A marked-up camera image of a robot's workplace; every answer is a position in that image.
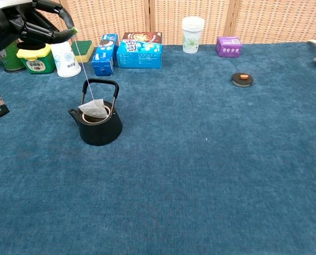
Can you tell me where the tea bag with green tag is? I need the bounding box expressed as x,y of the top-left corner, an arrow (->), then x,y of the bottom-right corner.
71,27 -> 109,120

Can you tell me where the small purple box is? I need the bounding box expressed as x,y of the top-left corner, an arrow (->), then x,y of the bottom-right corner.
215,36 -> 243,58

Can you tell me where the blue brown cookie box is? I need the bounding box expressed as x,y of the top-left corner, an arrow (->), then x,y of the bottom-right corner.
116,31 -> 163,69

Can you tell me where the blue Oreo cookie box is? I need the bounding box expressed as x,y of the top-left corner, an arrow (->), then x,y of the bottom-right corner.
92,33 -> 120,77

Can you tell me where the green yellow sponge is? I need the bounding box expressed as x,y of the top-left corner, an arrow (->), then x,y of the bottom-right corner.
70,39 -> 95,64

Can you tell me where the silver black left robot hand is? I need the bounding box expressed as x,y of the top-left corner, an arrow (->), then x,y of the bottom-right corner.
0,0 -> 78,53

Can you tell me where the stack of white paper cups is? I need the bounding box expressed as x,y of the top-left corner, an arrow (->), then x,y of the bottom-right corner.
181,16 -> 205,54

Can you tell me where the woven bamboo folding screen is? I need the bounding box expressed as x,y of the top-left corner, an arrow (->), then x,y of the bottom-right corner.
40,0 -> 316,46

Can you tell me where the blue table cloth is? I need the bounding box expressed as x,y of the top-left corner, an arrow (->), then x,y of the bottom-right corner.
0,41 -> 316,255

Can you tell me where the black cast iron teapot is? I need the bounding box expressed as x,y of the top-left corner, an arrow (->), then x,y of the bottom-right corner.
68,78 -> 123,147

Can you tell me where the upturned white paper cup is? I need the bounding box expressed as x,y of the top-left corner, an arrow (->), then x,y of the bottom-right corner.
51,40 -> 82,78

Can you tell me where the green jar with yellow lid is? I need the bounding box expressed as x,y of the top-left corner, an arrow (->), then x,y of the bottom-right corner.
16,44 -> 56,75

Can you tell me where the black teapot lid, orange knob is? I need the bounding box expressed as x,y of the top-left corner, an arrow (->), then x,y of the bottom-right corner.
231,72 -> 254,88

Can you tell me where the black mesh pen holder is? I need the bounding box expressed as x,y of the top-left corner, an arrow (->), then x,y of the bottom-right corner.
0,39 -> 27,74

